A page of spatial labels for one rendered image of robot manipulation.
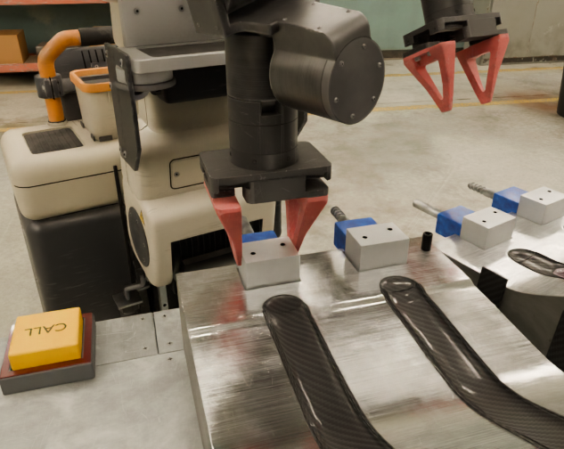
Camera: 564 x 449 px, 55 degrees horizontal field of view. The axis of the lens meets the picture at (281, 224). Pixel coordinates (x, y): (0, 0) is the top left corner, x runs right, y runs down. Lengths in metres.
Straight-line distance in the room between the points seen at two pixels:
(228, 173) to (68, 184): 0.69
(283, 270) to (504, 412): 0.21
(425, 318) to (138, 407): 0.26
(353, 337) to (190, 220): 0.47
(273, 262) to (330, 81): 0.19
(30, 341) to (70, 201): 0.58
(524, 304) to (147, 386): 0.37
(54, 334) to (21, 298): 1.65
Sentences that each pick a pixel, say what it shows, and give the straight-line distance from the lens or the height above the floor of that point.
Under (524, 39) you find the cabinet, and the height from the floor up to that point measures 0.25.
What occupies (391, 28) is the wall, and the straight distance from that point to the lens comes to 6.25.
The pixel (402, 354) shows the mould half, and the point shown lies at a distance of 0.43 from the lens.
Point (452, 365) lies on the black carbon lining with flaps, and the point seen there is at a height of 0.88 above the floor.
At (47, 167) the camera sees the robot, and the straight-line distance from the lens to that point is 1.08.
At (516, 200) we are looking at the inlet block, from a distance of 0.76.
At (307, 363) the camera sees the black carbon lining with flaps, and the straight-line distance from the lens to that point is 0.42.
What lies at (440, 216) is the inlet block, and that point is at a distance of 0.69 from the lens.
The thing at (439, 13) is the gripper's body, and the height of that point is 1.09.
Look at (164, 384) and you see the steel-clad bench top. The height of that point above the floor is 0.80.
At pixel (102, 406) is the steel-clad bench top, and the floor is 0.80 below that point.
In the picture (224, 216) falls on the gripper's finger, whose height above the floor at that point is 0.97.
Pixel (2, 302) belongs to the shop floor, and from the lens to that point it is 2.22.
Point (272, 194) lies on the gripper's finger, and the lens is 0.44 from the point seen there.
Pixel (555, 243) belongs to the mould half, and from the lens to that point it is 0.70.
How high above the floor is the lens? 1.17
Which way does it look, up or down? 28 degrees down
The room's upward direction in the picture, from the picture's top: straight up
